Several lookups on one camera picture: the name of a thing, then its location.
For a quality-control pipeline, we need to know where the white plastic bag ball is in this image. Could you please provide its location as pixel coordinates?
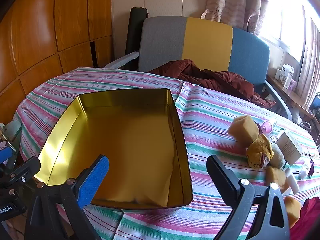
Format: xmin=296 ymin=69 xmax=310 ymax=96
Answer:
xmin=299 ymin=162 xmax=312 ymax=179

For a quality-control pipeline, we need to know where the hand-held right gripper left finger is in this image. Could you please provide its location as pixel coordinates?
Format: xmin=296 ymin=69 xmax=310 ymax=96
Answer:
xmin=24 ymin=155 xmax=110 ymax=240

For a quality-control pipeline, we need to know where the white paper box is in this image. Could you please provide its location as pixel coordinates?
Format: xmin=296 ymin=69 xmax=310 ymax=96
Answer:
xmin=275 ymin=131 xmax=303 ymax=166

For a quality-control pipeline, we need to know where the large tan sponge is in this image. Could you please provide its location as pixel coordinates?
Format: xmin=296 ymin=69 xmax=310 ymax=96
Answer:
xmin=227 ymin=115 xmax=260 ymax=147

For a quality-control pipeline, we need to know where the wooden side desk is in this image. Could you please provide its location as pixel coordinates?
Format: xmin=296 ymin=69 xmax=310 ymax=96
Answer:
xmin=266 ymin=74 xmax=316 ymax=130

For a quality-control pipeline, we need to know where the pale green object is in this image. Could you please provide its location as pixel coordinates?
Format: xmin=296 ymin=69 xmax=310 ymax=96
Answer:
xmin=0 ymin=120 xmax=22 ymax=155

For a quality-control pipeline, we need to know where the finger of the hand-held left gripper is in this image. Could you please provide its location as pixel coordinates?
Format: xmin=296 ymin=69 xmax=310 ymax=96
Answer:
xmin=0 ymin=156 xmax=41 ymax=198
xmin=0 ymin=147 xmax=14 ymax=165

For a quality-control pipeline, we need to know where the wooden wardrobe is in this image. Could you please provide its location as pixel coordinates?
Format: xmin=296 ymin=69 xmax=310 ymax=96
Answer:
xmin=0 ymin=0 xmax=113 ymax=124

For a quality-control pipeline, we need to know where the gold tin box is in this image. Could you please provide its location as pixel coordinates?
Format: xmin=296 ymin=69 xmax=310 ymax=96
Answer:
xmin=34 ymin=88 xmax=194 ymax=214

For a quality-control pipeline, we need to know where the white soap bar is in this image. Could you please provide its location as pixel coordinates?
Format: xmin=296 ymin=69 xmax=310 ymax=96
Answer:
xmin=285 ymin=167 xmax=300 ymax=195

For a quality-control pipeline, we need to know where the grey yellow blue chair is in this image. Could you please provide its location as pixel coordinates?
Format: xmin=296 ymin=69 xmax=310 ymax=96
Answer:
xmin=104 ymin=16 xmax=293 ymax=120

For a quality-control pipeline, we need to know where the small pink bottle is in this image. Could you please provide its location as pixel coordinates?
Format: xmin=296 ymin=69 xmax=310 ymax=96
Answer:
xmin=260 ymin=121 xmax=273 ymax=134

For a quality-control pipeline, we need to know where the striped tablecloth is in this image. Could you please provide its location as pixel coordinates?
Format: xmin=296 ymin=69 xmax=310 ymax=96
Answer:
xmin=12 ymin=67 xmax=320 ymax=240

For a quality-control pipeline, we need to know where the blue round appliance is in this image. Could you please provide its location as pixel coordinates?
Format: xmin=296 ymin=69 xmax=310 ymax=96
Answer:
xmin=309 ymin=92 xmax=320 ymax=121

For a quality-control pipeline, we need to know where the yellow rolled sock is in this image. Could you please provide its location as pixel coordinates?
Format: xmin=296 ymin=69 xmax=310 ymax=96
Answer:
xmin=246 ymin=134 xmax=274 ymax=168

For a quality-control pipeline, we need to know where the white carton with print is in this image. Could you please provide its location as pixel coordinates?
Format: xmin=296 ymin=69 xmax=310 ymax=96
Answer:
xmin=280 ymin=64 xmax=295 ymax=89

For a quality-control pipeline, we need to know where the cream rolled sock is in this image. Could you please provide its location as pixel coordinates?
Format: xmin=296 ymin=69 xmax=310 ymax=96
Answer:
xmin=269 ymin=142 xmax=287 ymax=169

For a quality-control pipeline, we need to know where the maroon jacket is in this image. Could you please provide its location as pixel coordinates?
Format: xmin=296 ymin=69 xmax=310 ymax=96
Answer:
xmin=147 ymin=59 xmax=276 ymax=109

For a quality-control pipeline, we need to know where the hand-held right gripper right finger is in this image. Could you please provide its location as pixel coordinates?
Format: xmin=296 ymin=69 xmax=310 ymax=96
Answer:
xmin=206 ymin=155 xmax=290 ymax=240

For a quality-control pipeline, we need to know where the red garment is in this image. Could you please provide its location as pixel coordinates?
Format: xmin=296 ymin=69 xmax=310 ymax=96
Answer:
xmin=290 ymin=196 xmax=320 ymax=240

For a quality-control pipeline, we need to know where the beige patterned curtain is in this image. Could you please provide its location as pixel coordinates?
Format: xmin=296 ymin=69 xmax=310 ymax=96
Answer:
xmin=201 ymin=0 xmax=271 ymax=35
xmin=297 ymin=17 xmax=320 ymax=110

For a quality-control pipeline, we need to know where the window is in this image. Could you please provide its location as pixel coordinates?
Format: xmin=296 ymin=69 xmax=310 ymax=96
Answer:
xmin=260 ymin=0 xmax=313 ymax=60

